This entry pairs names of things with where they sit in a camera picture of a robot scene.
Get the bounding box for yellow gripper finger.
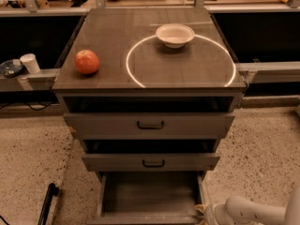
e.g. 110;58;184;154
195;204;208;216

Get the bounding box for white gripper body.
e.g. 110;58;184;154
204;203;229;225

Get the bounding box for grey bottom drawer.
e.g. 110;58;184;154
86;172;203;225

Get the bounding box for grey drawer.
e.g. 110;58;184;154
82;153;219;172
86;172;203;225
64;112;234;140

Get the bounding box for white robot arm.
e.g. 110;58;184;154
195;187;300;225

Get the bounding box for grey middle drawer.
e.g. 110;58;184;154
82;153;219;172

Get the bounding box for grey drawer cabinet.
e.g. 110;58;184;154
52;6;248;186

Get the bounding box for grey top drawer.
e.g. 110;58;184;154
64;112;234;140

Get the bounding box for black bar on floor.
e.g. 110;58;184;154
37;183;59;225

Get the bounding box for white bowl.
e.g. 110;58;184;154
156;23;195;49

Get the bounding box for red apple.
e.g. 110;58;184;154
74;50;99;75

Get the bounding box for white paper cup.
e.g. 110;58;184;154
20;53;40;74

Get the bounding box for dark blue plate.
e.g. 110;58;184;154
0;59;23;78

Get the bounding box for black cable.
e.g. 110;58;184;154
0;100;57;112

